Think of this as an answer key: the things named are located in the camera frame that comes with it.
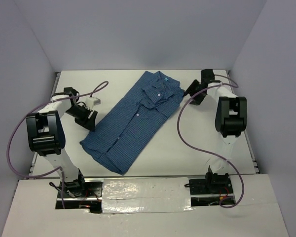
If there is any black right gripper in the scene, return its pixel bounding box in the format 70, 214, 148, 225
183, 79, 206, 106

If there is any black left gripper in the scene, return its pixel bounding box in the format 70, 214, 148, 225
65, 105, 97, 132

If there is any blue plaid long sleeve shirt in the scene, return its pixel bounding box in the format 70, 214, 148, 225
80, 71, 184, 175

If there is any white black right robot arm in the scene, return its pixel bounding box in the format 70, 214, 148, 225
184, 69, 247, 193

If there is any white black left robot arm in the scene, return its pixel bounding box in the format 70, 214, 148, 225
26, 87, 97, 197

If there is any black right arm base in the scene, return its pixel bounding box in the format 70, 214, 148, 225
184, 178, 235, 207

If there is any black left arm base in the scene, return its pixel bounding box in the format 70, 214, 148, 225
64, 181, 103, 214

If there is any silver tape covered panel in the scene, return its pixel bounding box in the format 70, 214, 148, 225
102, 177, 192, 214

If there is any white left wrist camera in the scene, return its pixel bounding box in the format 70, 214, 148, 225
85, 97, 101, 110

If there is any aluminium table edge rail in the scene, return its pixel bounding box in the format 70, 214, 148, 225
225, 70, 261, 174

